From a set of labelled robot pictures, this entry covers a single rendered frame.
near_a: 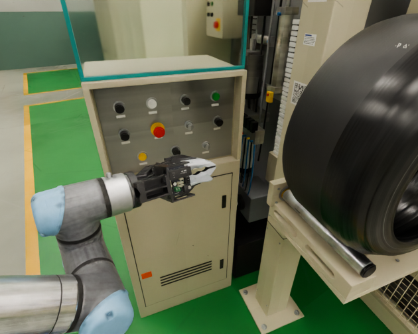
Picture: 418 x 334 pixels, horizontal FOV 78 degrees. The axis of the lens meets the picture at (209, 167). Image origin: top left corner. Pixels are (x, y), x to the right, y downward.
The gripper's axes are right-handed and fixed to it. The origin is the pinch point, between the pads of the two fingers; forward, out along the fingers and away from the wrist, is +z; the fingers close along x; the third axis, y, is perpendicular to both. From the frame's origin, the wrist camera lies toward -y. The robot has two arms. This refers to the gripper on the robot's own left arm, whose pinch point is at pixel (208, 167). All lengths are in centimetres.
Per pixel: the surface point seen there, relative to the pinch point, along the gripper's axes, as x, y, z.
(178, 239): -41, -56, 11
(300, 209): -21.2, -0.5, 31.7
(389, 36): 21.0, 27.5, 27.7
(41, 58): 271, -860, 21
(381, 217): -12.6, 28.6, 19.1
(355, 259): -29.2, 18.4, 27.4
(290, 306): -99, -42, 65
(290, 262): -60, -27, 53
